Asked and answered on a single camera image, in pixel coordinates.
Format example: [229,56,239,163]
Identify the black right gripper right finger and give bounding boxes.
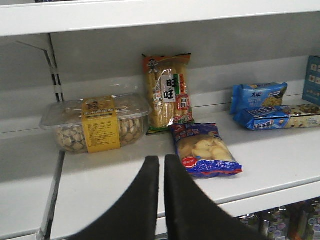
[164,154,265,240]

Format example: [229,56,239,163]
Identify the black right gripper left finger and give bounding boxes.
[69,156,160,240]

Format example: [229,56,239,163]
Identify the blue round biscuit bag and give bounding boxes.
[170,123,243,178]

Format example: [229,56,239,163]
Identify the clear tub yellow label biscuits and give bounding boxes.
[40,93,152,153]

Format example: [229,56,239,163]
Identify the lower shelf bottle row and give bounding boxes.
[237,197,320,240]

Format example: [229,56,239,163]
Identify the rice cracker stick bag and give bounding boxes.
[143,53,194,134]

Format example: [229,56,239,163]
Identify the upper blue cracker pack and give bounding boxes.
[230,82,288,115]

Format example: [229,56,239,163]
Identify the long blue cookie pack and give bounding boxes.
[233,104,320,131]

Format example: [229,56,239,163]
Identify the blue box at edge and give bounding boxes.
[302,55,320,106]

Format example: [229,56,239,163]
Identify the white store shelving unit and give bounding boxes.
[0,0,320,240]

